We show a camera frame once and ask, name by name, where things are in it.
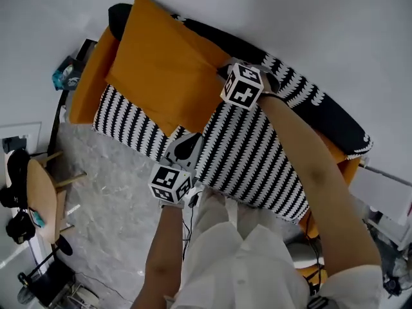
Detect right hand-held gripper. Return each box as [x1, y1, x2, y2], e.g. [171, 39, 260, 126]
[218, 59, 281, 111]

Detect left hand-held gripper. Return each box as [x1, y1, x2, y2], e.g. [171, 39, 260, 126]
[147, 133, 205, 205]

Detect large orange cushion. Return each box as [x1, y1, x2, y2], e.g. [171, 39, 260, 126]
[105, 0, 232, 138]

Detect orange sofa with black backrest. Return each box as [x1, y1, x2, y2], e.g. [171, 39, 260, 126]
[68, 3, 375, 239]

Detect person's right forearm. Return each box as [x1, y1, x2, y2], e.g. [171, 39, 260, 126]
[259, 93, 384, 278]

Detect person's left forearm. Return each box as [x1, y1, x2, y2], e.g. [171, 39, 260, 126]
[131, 203, 194, 309]

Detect black white patterned seat cover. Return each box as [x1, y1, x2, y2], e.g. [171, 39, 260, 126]
[92, 84, 310, 227]

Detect person's white trousers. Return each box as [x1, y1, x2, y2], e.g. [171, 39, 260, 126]
[192, 185, 258, 241]

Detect person's white shirt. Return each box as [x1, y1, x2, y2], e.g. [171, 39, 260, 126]
[167, 220, 386, 309]

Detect black thin pole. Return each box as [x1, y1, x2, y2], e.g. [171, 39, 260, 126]
[46, 89, 69, 156]

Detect teal tissue box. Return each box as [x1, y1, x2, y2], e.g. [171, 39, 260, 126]
[51, 55, 85, 91]

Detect black box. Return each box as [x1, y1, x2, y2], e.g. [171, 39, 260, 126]
[75, 38, 98, 61]

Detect round wooden side table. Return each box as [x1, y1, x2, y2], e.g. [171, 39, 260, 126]
[26, 151, 88, 245]

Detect small teal packet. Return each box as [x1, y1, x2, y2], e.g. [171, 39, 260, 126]
[28, 207, 45, 229]

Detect black headphones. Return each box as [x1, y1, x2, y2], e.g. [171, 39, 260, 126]
[0, 149, 32, 209]

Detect white cabinet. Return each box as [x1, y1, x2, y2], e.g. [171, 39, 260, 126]
[348, 164, 412, 227]

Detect black bag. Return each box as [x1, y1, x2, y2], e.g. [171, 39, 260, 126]
[5, 211, 37, 245]

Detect black floor stand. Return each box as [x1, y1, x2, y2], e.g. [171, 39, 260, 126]
[17, 236, 77, 307]

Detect black cable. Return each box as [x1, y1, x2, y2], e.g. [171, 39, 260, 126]
[181, 188, 201, 262]

